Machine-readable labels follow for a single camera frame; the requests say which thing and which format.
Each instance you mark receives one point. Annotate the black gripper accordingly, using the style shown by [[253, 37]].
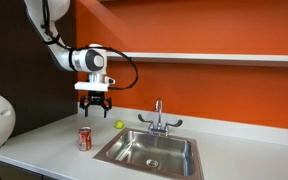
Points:
[[95, 99]]

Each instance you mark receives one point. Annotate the red soda can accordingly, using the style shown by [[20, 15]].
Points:
[[85, 140]]

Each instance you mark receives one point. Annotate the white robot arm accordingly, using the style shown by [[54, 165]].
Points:
[[80, 60]]

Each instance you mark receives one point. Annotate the white counter backsplash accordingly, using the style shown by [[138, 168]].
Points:
[[237, 130]]

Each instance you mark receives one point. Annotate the yellow-green tennis ball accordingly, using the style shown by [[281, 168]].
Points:
[[119, 124]]

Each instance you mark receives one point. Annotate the stainless steel sink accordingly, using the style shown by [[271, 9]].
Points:
[[134, 148]]

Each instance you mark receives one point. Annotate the metal sink drain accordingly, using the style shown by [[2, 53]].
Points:
[[151, 163]]

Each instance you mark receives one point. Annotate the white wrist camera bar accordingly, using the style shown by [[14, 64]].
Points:
[[90, 86]]

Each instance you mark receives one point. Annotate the white wall shelf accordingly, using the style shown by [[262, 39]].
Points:
[[217, 58]]

